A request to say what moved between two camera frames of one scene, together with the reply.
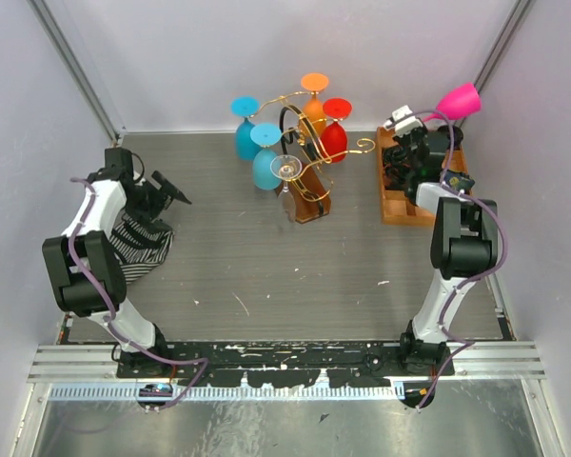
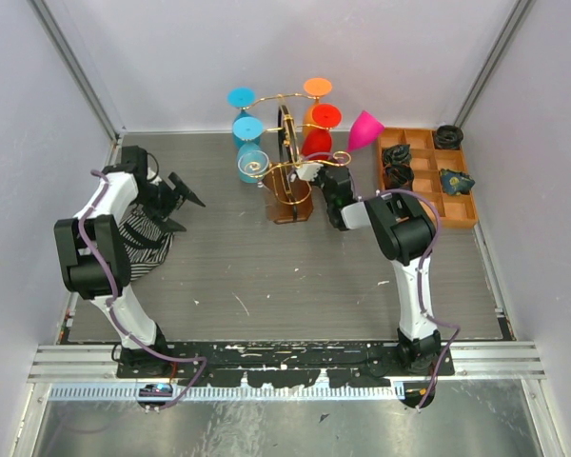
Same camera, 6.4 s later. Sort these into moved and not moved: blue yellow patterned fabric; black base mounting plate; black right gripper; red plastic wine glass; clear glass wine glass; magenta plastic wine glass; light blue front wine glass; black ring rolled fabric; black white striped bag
Moved: black right gripper; light blue front wine glass; red plastic wine glass; magenta plastic wine glass; clear glass wine glass
Not moved: black base mounting plate; blue yellow patterned fabric; black ring rolled fabric; black white striped bag
